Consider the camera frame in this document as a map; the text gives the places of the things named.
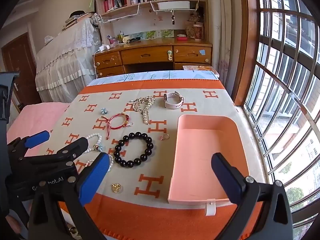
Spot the row of red books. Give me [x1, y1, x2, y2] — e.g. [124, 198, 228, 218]
[104, 0, 127, 12]

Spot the orange magazine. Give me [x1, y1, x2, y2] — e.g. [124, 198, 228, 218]
[182, 65, 220, 77]

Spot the white rectangular box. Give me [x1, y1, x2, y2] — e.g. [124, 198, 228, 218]
[157, 1, 190, 10]

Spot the pink box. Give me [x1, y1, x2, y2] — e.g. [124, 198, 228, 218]
[167, 114, 250, 217]

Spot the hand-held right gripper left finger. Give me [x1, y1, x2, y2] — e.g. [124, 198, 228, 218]
[28, 152, 110, 240]

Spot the lace covered piano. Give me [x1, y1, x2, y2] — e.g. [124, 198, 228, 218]
[35, 17, 103, 103]

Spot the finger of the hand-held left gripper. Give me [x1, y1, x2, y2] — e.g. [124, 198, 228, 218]
[7, 130, 50, 161]
[24, 137, 90, 166]

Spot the orange letter print blanket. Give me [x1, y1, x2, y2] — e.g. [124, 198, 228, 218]
[37, 80, 267, 240]

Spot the wooden desk with drawers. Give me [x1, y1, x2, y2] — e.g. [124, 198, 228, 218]
[94, 39, 213, 78]

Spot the white charger with cable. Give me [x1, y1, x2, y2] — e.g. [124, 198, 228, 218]
[94, 44, 110, 78]

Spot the stack of books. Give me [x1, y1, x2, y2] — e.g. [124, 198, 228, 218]
[61, 11, 95, 32]

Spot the landscape picture strip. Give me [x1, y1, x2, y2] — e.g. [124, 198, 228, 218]
[125, 29, 174, 40]

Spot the red string bracelet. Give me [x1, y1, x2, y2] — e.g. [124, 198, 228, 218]
[102, 112, 130, 140]

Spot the pale floral curtain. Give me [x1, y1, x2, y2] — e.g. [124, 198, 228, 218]
[207, 0, 240, 98]

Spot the white wire rack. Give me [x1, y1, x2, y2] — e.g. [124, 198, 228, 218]
[100, 4, 142, 23]
[149, 0, 198, 15]

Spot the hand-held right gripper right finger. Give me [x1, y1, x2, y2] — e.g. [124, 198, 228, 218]
[211, 152, 293, 240]

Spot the pink bed sheet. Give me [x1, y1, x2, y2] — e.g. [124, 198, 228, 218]
[6, 102, 70, 158]

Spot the small desk bottles cluster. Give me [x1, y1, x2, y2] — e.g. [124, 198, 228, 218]
[107, 31, 128, 47]

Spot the wooden window frame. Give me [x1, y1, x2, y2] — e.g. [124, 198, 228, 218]
[234, 0, 262, 107]

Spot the black bead bracelet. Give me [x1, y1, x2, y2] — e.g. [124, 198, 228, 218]
[113, 132, 154, 168]

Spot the white pearl bracelet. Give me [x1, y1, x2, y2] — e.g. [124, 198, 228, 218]
[85, 133, 114, 172]

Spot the tree print bed sheet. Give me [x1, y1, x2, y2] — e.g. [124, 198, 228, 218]
[86, 70, 220, 87]

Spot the brown wooden door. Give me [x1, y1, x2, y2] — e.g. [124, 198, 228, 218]
[1, 32, 42, 105]

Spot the floral patterned cup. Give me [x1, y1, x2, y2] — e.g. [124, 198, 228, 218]
[192, 22, 204, 40]

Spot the metal window grille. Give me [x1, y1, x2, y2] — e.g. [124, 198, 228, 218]
[244, 0, 320, 238]

